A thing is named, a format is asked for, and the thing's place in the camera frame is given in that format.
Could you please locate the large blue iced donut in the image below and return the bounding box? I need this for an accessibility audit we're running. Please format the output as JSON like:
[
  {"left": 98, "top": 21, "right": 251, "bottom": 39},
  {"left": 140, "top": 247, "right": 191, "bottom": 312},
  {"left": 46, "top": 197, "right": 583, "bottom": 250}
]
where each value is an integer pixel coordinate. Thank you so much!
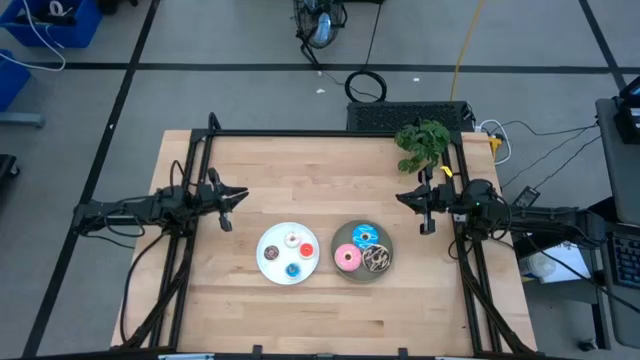
[{"left": 351, "top": 223, "right": 381, "bottom": 250}]

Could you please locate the thin black cable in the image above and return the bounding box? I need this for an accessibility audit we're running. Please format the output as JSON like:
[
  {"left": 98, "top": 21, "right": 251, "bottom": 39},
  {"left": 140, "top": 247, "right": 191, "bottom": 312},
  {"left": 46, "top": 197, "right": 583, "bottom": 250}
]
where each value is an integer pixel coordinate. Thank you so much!
[{"left": 492, "top": 118, "right": 600, "bottom": 137}]

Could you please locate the black desk device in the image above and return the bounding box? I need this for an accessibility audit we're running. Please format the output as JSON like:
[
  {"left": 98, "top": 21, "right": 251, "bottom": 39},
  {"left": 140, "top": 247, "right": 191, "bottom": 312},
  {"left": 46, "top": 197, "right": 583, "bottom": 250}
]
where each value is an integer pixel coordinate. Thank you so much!
[{"left": 613, "top": 74, "right": 640, "bottom": 146}]

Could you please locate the white round plate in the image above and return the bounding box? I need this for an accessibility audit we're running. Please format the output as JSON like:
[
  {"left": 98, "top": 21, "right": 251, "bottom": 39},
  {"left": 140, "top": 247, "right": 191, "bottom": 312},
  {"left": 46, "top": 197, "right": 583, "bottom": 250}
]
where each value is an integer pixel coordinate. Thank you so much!
[{"left": 255, "top": 221, "right": 321, "bottom": 287}]

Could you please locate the white looped cable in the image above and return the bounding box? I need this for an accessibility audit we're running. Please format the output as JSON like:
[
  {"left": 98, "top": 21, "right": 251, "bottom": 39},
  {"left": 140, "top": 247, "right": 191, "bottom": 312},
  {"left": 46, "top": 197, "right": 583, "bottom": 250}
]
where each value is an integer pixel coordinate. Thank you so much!
[{"left": 476, "top": 118, "right": 514, "bottom": 167}]

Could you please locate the green potted plant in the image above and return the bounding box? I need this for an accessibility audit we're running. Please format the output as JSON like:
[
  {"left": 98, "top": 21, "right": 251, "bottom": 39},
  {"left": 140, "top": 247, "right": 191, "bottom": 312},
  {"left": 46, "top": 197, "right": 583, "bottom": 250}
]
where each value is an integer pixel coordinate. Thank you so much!
[{"left": 393, "top": 118, "right": 452, "bottom": 175}]

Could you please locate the large pink iced donut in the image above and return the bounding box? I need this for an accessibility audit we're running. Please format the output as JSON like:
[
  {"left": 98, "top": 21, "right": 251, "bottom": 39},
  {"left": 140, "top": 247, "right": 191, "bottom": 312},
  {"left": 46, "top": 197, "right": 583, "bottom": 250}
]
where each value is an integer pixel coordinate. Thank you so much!
[{"left": 333, "top": 243, "right": 363, "bottom": 273}]

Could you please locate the black diagonal bar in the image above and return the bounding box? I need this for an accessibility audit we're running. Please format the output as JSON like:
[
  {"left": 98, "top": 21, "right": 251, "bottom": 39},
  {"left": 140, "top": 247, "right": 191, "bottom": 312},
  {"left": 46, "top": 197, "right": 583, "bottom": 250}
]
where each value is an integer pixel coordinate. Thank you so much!
[{"left": 513, "top": 196, "right": 617, "bottom": 257}]

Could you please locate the grey desk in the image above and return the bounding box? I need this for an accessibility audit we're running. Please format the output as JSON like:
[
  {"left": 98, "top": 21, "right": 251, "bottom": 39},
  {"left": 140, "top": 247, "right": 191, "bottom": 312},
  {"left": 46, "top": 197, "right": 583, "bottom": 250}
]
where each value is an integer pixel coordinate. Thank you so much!
[{"left": 594, "top": 97, "right": 640, "bottom": 226}]

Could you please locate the black hanging cable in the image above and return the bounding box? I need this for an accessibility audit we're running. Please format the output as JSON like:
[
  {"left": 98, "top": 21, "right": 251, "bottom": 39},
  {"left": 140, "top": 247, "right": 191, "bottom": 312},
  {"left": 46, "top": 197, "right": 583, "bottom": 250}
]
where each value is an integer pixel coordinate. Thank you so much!
[{"left": 343, "top": 0, "right": 389, "bottom": 104}]

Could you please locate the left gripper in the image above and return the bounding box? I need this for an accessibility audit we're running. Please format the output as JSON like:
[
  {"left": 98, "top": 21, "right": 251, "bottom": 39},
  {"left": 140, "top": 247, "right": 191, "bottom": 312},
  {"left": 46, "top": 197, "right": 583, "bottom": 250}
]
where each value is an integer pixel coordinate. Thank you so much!
[{"left": 196, "top": 166, "right": 250, "bottom": 234}]

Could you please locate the white cup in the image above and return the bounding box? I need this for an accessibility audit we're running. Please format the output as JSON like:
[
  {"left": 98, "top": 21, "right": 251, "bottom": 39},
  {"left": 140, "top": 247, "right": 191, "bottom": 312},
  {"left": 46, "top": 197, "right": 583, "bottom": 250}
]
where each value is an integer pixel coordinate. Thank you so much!
[{"left": 521, "top": 251, "right": 558, "bottom": 279}]

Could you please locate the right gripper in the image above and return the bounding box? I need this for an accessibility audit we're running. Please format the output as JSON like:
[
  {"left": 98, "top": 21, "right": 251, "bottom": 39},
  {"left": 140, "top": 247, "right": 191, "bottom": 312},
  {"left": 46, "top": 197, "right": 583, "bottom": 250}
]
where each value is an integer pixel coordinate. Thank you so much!
[{"left": 395, "top": 166, "right": 455, "bottom": 237}]

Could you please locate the large chocolate donut white drizzle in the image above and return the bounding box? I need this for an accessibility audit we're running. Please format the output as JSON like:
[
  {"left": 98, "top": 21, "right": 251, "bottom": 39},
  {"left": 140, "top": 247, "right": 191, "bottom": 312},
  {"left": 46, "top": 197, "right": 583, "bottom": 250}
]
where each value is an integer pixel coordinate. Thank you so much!
[{"left": 361, "top": 243, "right": 392, "bottom": 274}]

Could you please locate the black computer tower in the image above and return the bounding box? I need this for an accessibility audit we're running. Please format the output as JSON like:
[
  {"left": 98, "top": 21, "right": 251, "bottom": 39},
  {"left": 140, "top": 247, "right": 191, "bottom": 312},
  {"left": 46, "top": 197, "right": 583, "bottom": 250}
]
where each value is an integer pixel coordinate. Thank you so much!
[{"left": 346, "top": 100, "right": 475, "bottom": 133}]

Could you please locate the black aluminium table frame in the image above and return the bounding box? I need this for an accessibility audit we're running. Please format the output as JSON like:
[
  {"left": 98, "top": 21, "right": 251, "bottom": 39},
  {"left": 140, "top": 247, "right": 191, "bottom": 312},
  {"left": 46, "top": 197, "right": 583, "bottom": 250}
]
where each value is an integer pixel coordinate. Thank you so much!
[{"left": 110, "top": 111, "right": 539, "bottom": 360}]

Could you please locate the black chair base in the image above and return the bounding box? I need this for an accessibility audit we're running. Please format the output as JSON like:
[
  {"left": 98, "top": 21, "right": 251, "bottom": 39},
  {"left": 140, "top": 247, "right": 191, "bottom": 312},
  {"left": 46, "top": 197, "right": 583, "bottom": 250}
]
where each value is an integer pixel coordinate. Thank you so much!
[{"left": 0, "top": 153, "right": 21, "bottom": 182}]

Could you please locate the yellow hanging cable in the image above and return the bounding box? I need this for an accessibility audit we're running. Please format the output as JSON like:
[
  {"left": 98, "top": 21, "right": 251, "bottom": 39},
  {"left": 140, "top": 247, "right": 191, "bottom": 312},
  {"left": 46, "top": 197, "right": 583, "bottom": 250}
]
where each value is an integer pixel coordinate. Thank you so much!
[{"left": 448, "top": 0, "right": 486, "bottom": 102}]

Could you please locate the white paper sheet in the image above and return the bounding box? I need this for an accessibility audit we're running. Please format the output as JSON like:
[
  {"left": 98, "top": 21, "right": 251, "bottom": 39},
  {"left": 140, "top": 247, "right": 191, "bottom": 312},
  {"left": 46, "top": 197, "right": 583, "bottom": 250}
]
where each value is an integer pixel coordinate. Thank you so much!
[{"left": 518, "top": 234, "right": 594, "bottom": 285}]

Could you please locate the grey stand base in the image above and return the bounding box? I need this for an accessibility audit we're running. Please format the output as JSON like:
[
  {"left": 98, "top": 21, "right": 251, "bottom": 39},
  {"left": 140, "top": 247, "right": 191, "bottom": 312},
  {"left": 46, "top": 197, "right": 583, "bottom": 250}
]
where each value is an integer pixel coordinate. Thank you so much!
[{"left": 0, "top": 111, "right": 46, "bottom": 129}]

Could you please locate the black floor fan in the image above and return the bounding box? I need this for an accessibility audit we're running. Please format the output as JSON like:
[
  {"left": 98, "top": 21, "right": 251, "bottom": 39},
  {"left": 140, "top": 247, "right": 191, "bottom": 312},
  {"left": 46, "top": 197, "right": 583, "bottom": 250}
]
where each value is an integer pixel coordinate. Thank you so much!
[{"left": 291, "top": 0, "right": 349, "bottom": 70}]

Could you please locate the white floor cable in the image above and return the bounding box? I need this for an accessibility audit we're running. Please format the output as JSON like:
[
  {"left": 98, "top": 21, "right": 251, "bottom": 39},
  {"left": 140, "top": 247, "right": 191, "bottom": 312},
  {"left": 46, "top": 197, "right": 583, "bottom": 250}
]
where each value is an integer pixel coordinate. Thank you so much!
[{"left": 0, "top": 0, "right": 68, "bottom": 73}]

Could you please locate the black power brick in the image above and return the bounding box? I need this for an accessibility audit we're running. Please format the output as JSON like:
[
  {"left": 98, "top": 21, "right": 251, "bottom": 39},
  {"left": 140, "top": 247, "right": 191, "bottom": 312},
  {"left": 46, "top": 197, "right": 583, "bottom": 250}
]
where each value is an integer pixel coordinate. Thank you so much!
[{"left": 509, "top": 185, "right": 542, "bottom": 210}]

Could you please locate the grey laptop with keyboard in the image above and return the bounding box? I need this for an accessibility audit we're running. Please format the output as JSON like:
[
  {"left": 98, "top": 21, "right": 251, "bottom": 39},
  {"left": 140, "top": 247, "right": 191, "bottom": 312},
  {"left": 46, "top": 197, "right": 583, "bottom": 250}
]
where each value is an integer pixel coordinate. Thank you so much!
[{"left": 595, "top": 220, "right": 640, "bottom": 350}]

